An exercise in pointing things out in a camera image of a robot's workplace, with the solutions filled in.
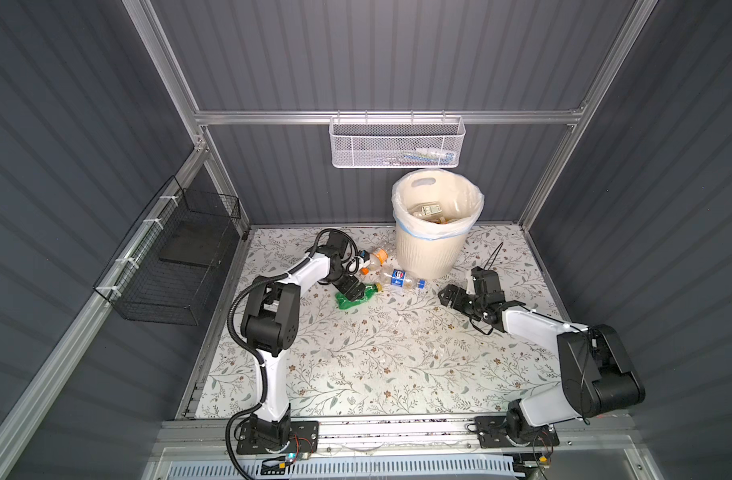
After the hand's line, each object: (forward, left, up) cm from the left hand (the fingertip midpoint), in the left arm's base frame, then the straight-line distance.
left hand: (349, 284), depth 99 cm
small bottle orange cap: (+10, -11, +1) cm, 15 cm away
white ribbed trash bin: (+3, -27, +14) cm, 30 cm away
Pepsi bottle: (0, -17, +2) cm, 17 cm away
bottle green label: (+18, -27, +17) cm, 37 cm away
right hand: (-9, -33, +2) cm, 34 cm away
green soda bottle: (-7, +2, +1) cm, 8 cm away
